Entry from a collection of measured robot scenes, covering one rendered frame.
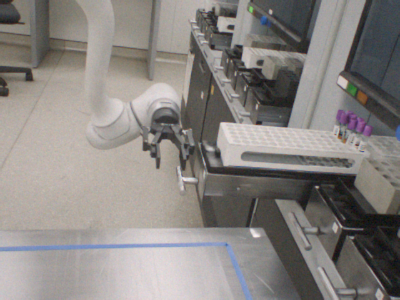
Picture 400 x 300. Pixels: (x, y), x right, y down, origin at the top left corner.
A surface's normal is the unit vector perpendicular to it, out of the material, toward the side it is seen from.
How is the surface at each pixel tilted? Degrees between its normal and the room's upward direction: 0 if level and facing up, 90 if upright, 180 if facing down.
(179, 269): 0
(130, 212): 0
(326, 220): 90
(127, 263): 0
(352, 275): 90
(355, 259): 90
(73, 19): 90
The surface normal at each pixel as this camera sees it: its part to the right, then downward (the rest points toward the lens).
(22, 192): 0.15, -0.88
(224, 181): 0.12, 0.46
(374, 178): -0.98, -0.07
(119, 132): 0.24, 0.60
